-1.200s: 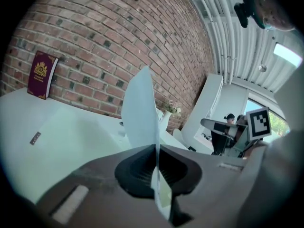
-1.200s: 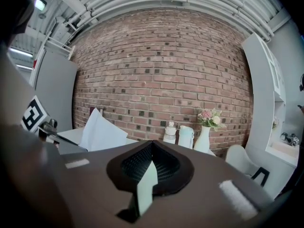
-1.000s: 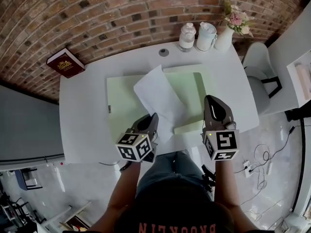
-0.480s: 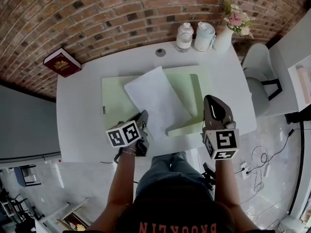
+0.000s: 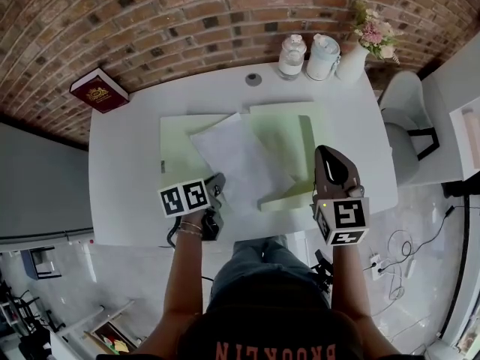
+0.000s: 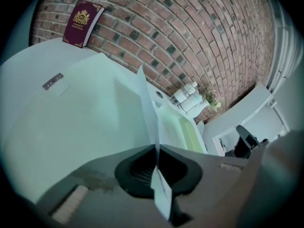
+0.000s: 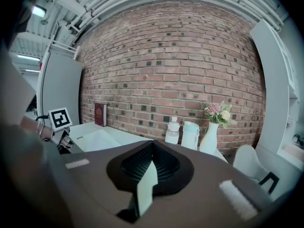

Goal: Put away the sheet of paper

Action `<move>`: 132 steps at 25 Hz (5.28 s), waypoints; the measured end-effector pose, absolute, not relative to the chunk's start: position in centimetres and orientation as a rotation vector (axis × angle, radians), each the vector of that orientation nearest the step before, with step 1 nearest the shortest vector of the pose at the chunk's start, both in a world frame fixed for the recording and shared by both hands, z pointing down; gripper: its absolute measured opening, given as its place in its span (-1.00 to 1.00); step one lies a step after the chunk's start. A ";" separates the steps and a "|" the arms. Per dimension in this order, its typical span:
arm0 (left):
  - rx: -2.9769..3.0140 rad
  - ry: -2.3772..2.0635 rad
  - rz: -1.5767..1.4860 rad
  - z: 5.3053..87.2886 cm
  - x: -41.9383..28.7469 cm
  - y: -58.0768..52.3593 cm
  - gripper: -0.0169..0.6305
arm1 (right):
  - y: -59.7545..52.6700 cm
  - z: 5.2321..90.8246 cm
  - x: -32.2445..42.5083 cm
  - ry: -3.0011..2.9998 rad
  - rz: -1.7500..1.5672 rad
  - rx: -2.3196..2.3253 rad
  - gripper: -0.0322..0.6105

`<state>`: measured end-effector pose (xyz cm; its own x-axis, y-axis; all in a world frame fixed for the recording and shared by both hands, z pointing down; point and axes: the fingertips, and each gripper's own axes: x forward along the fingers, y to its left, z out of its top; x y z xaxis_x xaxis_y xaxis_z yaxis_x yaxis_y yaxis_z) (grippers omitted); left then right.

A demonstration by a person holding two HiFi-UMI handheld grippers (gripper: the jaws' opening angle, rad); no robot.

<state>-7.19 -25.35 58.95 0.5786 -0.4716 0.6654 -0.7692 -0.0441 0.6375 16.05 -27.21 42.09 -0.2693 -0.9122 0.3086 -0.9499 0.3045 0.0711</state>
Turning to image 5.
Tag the burgundy hardcover book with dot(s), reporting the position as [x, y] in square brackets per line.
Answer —
[99, 94]

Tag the slim white power strip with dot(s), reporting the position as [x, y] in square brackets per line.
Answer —
[411, 268]

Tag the grey chair with black legs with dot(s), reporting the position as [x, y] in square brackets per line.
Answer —
[401, 148]

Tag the white vase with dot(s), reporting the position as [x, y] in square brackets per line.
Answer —
[351, 66]

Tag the white electric kettle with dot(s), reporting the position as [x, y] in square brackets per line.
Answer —
[322, 60]

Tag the white A4 paper sheet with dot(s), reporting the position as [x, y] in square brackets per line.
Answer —
[240, 156]

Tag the white desk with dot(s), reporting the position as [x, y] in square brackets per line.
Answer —
[123, 163]

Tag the blue chair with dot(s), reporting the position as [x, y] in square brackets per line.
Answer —
[41, 264]

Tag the person's legs in jeans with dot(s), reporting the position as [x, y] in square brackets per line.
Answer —
[270, 276]

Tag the person's torso in black shirt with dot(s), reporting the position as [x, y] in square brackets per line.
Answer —
[270, 336]

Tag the person's right forearm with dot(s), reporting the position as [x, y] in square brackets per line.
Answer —
[348, 283]

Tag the black floor stand device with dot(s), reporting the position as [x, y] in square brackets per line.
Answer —
[324, 272]

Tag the person's left forearm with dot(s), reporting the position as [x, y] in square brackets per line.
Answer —
[183, 276]

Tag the brown bin with coloured items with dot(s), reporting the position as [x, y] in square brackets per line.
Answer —
[112, 341]

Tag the clear bottle with bear lid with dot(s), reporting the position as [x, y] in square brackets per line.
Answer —
[291, 60]

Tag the pale green folder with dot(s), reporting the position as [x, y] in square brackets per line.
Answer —
[275, 126]

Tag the pink flower bouquet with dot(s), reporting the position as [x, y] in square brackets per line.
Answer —
[377, 36]

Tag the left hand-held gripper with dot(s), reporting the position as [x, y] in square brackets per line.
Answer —
[183, 197]

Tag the white shelf unit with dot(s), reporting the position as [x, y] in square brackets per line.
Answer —
[442, 126]

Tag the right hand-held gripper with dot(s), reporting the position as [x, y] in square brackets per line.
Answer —
[348, 216]

